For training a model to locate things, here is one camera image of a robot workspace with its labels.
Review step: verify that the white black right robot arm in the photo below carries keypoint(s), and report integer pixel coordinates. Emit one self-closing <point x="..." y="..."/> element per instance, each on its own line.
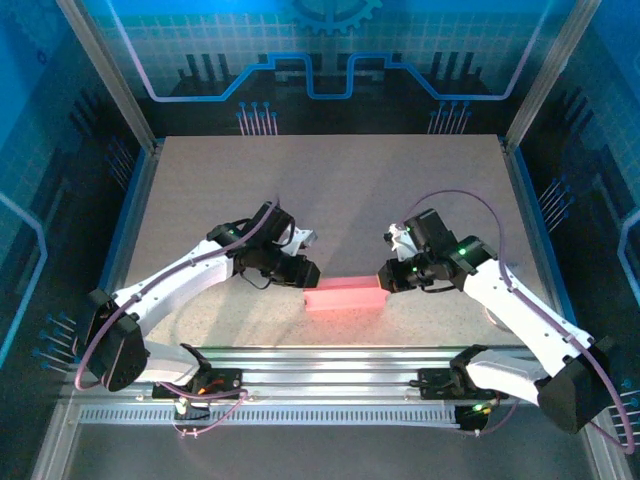
<point x="520" y="315"/>

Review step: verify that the aluminium corner post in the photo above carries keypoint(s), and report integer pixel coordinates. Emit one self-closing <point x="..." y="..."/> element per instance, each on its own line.
<point x="110" y="75"/>
<point x="550" y="75"/>

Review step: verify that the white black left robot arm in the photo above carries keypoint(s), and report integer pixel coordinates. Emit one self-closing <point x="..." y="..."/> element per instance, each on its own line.
<point x="170" y="290"/>

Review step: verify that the blue-edged aluminium side rail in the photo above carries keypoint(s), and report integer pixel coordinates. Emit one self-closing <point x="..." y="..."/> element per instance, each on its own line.
<point x="130" y="225"/>
<point x="537" y="225"/>

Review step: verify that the small black electronics board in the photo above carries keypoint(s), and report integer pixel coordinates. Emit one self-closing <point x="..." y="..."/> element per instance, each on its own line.
<point x="475" y="417"/>
<point x="192" y="407"/>

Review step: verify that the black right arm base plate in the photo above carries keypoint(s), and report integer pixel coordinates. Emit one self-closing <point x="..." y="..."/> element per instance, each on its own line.
<point x="435" y="382"/>

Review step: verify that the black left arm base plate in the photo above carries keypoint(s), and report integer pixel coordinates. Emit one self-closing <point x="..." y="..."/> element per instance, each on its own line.
<point x="225" y="382"/>

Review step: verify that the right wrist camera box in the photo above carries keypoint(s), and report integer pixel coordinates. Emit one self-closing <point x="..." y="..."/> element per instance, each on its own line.
<point x="397" y="240"/>

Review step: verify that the pink paper box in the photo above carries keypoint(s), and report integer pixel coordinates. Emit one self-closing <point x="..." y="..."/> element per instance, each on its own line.
<point x="345" y="297"/>

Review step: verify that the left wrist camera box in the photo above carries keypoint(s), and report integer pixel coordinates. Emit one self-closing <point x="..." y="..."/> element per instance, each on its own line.
<point x="305" y="237"/>

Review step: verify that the aluminium rail frame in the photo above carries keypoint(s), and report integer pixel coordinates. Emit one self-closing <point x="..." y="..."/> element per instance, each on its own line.
<point x="325" y="372"/>

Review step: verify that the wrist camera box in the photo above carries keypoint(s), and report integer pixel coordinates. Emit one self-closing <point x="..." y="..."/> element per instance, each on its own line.
<point x="397" y="240"/>
<point x="305" y="237"/>

